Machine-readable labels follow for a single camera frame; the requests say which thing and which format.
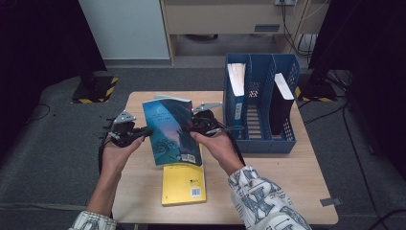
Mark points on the black curtain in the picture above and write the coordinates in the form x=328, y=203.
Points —
x=367, y=48
x=38, y=38

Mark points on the grey tape piece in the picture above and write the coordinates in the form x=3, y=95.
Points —
x=330, y=202

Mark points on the light wooden desk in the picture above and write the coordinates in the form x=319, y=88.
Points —
x=223, y=16

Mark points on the blue plastic file rack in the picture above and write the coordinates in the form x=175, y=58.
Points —
x=258, y=145

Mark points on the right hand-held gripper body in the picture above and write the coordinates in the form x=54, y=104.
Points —
x=206, y=123

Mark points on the blue hardcover book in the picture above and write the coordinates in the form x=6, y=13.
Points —
x=236, y=111

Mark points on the white power strip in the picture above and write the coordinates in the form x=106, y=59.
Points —
x=285, y=2

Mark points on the white cabinet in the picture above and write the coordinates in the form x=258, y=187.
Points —
x=124, y=28

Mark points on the black hardcover book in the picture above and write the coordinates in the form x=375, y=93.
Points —
x=279, y=111

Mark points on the yellow-black striped stand base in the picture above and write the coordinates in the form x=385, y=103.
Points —
x=319, y=92
x=95, y=89

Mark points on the person's left hand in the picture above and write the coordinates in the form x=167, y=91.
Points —
x=115, y=158

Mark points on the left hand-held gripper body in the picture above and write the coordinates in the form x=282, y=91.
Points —
x=123, y=132

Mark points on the teal paperback book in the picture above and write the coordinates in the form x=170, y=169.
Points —
x=166, y=127

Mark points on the grey desk label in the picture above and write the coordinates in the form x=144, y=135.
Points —
x=267, y=28

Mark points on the person's right hand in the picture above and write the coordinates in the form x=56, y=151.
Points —
x=220, y=148

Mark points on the yellow paperback book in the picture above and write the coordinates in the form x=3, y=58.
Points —
x=182, y=182

